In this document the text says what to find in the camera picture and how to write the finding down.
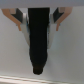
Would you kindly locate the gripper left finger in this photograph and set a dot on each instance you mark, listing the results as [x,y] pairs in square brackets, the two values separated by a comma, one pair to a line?
[22,20]

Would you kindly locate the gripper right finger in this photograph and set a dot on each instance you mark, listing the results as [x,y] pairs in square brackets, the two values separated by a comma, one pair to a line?
[53,20]

